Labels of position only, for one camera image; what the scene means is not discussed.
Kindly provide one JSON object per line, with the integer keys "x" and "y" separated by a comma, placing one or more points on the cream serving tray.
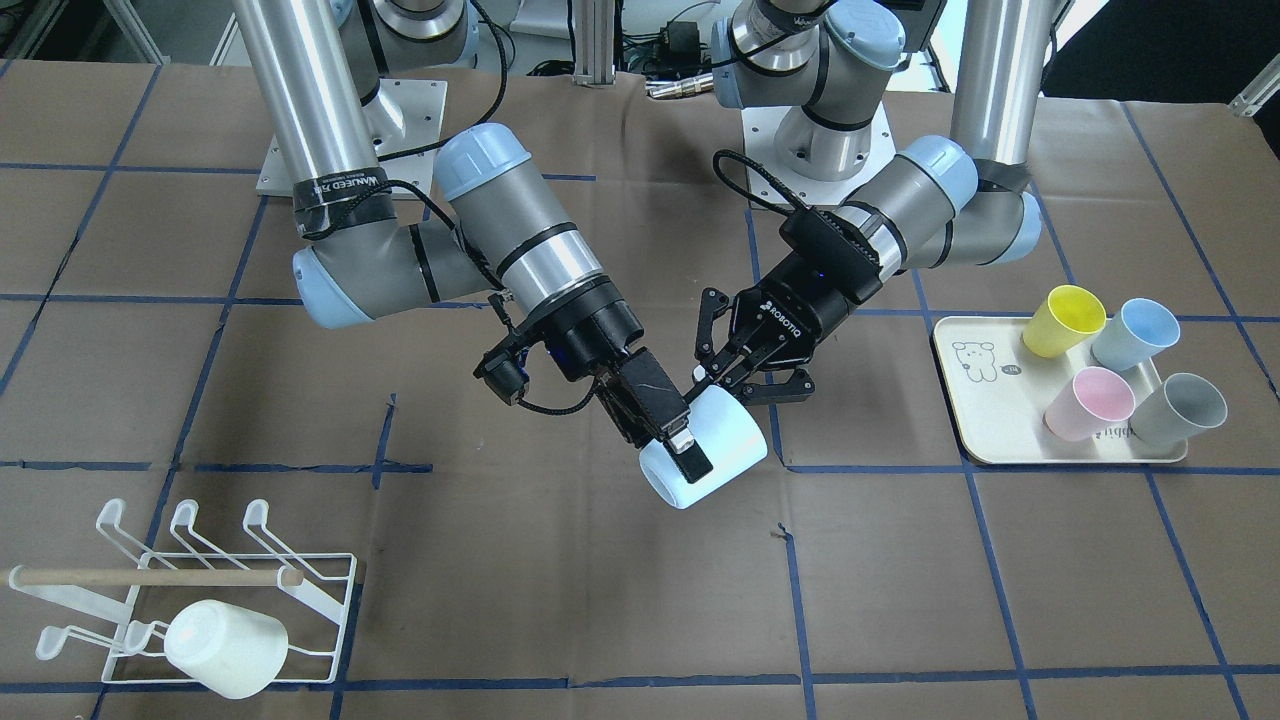
{"x": 999, "y": 390}

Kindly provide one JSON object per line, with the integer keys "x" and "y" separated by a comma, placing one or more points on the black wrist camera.
{"x": 502, "y": 370}

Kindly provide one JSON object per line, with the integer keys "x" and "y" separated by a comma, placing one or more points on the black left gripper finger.
{"x": 740, "y": 355}
{"x": 796, "y": 387}

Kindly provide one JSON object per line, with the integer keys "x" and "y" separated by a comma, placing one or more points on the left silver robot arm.
{"x": 852, "y": 216}

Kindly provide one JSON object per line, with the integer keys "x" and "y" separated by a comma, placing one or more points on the pink plastic cup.
{"x": 1094, "y": 399}

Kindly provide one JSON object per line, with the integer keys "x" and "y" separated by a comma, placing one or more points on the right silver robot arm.
{"x": 377, "y": 246}

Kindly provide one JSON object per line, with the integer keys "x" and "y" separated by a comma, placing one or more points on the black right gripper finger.
{"x": 671, "y": 413}
{"x": 630, "y": 408}

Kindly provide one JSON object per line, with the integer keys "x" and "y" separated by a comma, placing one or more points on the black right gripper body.
{"x": 598, "y": 332}

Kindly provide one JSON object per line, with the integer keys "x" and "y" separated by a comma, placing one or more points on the white plastic cup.
{"x": 233, "y": 651}

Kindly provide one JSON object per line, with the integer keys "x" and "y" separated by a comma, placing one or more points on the grey plastic cup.
{"x": 1184, "y": 406}

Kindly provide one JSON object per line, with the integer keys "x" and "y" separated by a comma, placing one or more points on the light blue plastic cup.
{"x": 1140, "y": 329}
{"x": 728, "y": 436}

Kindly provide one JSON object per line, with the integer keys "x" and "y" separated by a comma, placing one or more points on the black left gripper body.
{"x": 790, "y": 310}

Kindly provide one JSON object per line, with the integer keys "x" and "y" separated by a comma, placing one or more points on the white wire cup rack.
{"x": 310, "y": 593}

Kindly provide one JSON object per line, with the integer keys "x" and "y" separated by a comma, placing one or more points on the yellow plastic cup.
{"x": 1069, "y": 315}

